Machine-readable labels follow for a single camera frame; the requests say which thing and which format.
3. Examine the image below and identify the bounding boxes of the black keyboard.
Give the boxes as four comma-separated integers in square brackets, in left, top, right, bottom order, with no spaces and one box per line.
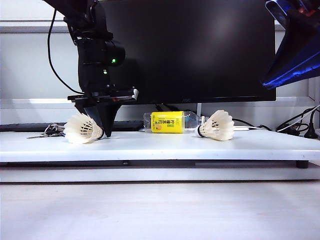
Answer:
[0,120,145,133]

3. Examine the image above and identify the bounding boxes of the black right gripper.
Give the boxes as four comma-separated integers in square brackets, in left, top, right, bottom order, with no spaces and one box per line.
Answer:
[260,0,320,88]

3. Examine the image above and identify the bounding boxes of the grey aluminium partition frame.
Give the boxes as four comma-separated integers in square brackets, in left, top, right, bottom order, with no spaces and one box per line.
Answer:
[0,15,320,111]

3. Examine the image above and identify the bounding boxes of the black computer monitor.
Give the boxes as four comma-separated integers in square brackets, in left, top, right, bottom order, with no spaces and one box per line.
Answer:
[96,0,277,106]

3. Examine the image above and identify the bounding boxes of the plastic bottle with yellow label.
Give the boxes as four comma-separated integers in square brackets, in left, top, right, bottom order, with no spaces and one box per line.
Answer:
[143,111,210,135]

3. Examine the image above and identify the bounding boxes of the bunch of metal keys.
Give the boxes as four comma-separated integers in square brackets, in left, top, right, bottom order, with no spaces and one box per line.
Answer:
[26,123,66,140]

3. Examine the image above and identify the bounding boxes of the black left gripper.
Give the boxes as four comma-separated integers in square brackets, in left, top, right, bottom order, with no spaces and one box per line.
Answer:
[67,63,134,138]

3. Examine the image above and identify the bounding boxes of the white feather shuttlecock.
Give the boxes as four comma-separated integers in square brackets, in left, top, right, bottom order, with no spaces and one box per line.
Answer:
[195,110,236,143]

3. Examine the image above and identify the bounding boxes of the white raised desk board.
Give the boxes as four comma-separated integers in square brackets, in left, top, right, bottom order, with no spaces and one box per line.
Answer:
[0,129,320,164]

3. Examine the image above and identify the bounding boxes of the tangled black cables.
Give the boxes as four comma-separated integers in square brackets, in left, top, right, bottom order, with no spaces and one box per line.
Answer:
[275,104,320,135]

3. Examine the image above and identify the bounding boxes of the white cable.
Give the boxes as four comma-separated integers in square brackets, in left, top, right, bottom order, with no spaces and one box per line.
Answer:
[249,104,320,132]

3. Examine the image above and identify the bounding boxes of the thin black cable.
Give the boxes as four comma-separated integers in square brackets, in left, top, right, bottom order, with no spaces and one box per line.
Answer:
[233,118,274,132]

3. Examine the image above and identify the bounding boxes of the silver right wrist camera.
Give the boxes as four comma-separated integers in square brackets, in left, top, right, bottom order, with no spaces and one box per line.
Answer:
[265,0,292,27]

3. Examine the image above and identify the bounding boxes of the shuttlecock with green cork sticker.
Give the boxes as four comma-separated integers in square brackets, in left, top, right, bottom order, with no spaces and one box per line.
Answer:
[62,112,105,145]

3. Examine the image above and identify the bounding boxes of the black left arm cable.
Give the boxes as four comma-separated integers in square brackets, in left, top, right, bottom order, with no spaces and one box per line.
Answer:
[46,1,85,96]

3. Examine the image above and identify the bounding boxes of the black power plug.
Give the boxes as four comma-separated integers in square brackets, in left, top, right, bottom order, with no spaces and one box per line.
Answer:
[303,109,320,140]

